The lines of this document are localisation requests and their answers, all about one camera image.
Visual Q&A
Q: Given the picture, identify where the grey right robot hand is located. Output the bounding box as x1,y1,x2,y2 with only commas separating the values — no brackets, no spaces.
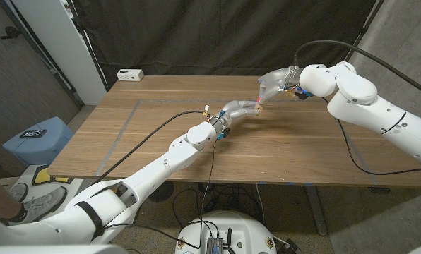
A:
257,66,304,106

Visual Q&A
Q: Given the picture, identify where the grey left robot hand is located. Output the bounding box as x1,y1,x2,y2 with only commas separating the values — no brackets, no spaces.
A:
210,99,263,132

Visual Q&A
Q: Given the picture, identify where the black backdrop curtain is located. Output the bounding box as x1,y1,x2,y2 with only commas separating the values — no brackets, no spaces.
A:
67,0,386,89

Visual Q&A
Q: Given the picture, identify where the black backdrop stand pole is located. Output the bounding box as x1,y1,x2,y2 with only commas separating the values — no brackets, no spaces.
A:
337,0,386,77
67,0,109,92

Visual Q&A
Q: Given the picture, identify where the round black floor fan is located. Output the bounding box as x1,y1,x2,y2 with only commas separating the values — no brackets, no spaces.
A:
149,181,175,203

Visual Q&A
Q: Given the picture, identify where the white power strip box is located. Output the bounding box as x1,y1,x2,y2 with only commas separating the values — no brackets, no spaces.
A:
116,68,145,82

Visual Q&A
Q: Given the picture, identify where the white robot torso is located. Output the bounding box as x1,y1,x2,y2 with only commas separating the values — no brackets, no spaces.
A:
174,210,278,254

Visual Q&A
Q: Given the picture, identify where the grey table leg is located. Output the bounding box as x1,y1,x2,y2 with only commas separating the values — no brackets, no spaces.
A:
304,185,328,236

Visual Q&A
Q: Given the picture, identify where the grey electronics box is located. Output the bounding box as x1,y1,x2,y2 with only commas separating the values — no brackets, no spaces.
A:
206,236,225,254

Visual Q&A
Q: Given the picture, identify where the white pillar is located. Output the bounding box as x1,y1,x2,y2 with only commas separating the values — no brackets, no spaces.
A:
11,0,107,106

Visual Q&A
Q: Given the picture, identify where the blue plastic stool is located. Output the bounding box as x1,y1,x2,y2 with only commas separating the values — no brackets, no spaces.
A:
1,116,75,167

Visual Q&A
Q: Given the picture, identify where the black smartphone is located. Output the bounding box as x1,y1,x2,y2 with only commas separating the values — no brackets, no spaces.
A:
20,128,48,139

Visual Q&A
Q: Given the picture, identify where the grey black sneaker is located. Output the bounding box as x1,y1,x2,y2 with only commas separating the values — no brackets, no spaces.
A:
5,182,30,204
7,186,69,226

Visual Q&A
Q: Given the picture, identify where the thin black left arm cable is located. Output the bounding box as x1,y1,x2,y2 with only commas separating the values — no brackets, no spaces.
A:
104,139,218,250

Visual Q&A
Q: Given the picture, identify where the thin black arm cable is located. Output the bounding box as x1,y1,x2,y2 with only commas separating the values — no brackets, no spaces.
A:
104,139,218,250
321,97,421,176

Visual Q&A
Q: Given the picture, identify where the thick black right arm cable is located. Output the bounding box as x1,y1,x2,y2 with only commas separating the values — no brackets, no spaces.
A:
293,40,421,102

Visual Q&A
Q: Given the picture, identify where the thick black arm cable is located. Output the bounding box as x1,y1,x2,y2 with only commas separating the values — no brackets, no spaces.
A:
293,40,421,102
97,110,210,181

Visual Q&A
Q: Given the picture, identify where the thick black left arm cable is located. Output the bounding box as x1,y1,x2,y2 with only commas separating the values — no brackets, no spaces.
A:
97,110,210,181

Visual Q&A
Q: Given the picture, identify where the white floor cable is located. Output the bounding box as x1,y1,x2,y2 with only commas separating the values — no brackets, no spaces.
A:
255,183,267,225

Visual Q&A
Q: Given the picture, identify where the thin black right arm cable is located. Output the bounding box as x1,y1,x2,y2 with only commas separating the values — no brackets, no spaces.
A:
321,97,421,176

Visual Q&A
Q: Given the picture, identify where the black door handle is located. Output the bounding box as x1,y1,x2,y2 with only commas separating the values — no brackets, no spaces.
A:
0,25,22,40

